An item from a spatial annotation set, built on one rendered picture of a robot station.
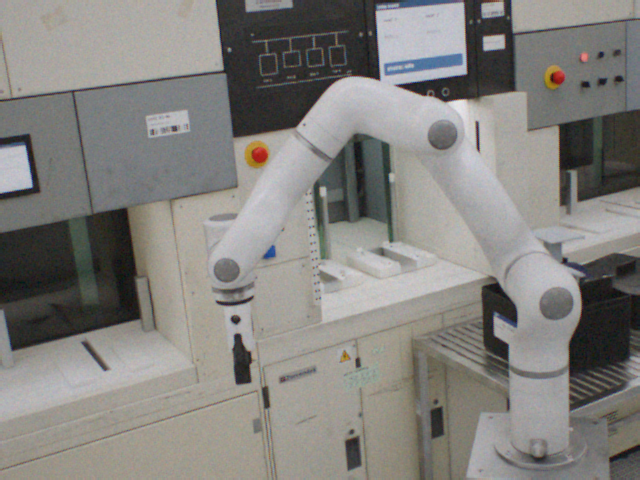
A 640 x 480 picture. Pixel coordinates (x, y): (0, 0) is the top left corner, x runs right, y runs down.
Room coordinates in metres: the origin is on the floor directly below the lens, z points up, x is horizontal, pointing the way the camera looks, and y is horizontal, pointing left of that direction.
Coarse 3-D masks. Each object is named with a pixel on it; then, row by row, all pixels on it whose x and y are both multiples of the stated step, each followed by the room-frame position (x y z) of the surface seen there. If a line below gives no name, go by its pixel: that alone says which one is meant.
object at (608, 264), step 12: (588, 264) 2.47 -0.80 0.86; (600, 264) 2.46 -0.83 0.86; (612, 264) 2.44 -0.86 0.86; (624, 264) 2.36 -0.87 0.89; (636, 264) 2.41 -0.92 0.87; (624, 276) 2.33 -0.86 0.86; (636, 276) 2.32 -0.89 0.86; (624, 288) 2.24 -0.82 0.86; (636, 288) 2.23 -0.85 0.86; (636, 300) 2.18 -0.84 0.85; (636, 312) 2.18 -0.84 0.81; (636, 324) 2.18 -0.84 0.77
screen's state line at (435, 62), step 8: (432, 56) 2.35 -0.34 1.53; (440, 56) 2.36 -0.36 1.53; (448, 56) 2.37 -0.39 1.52; (456, 56) 2.39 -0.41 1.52; (384, 64) 2.28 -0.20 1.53; (392, 64) 2.29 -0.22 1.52; (400, 64) 2.30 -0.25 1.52; (408, 64) 2.31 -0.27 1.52; (416, 64) 2.33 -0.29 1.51; (424, 64) 2.34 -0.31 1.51; (432, 64) 2.35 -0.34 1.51; (440, 64) 2.36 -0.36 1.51; (448, 64) 2.37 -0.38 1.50; (456, 64) 2.39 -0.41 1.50; (392, 72) 2.29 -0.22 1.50; (400, 72) 2.30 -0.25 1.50; (408, 72) 2.31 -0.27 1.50
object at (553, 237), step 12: (552, 228) 2.13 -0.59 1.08; (540, 240) 2.05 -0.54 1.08; (552, 240) 2.03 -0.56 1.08; (564, 240) 2.02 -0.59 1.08; (552, 252) 2.06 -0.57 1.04; (576, 276) 1.97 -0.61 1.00; (600, 276) 2.00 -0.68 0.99; (612, 276) 2.00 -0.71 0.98; (588, 288) 1.99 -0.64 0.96; (600, 288) 2.00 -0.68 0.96; (588, 300) 1.99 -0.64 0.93; (600, 300) 2.00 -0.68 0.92
